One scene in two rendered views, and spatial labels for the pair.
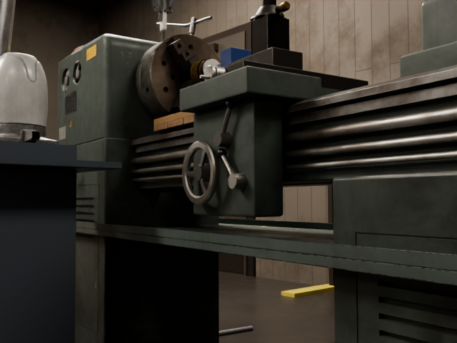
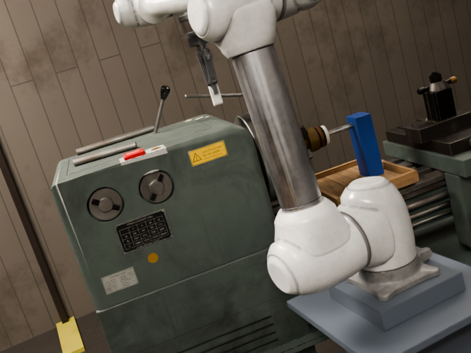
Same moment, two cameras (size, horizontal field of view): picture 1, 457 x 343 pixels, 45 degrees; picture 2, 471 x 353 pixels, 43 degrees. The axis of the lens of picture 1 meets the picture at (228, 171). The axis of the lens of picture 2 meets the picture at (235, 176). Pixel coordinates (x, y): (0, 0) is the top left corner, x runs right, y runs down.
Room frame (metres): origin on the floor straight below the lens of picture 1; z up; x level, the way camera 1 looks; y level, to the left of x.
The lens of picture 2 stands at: (1.35, 2.04, 1.53)
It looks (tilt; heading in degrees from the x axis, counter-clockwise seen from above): 14 degrees down; 293
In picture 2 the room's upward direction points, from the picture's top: 17 degrees counter-clockwise
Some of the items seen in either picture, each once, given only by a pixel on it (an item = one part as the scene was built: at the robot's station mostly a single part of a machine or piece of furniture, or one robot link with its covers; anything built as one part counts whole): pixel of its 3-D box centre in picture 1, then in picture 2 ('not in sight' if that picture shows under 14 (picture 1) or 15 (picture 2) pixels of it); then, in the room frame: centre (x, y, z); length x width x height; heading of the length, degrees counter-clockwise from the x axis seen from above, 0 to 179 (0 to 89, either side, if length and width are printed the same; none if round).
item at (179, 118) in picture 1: (224, 124); (355, 180); (1.77, 0.01, 0.88); 0.36 x 0.30 x 0.04; 124
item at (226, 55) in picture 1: (236, 86); (364, 144); (1.71, -0.03, 1.00); 0.08 x 0.06 x 0.23; 124
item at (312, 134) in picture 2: (204, 72); (310, 140); (1.87, 0.08, 1.08); 0.09 x 0.09 x 0.09; 34
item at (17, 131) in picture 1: (21, 136); (394, 265); (1.59, 0.61, 0.83); 0.22 x 0.18 x 0.06; 41
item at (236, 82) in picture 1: (295, 101); (454, 144); (1.42, -0.18, 0.89); 0.53 x 0.30 x 0.06; 124
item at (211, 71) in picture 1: (211, 74); not in sight; (1.33, 0.04, 0.95); 0.07 x 0.04 x 0.04; 124
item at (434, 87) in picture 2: (269, 13); (437, 85); (1.44, -0.11, 1.13); 0.08 x 0.08 x 0.03
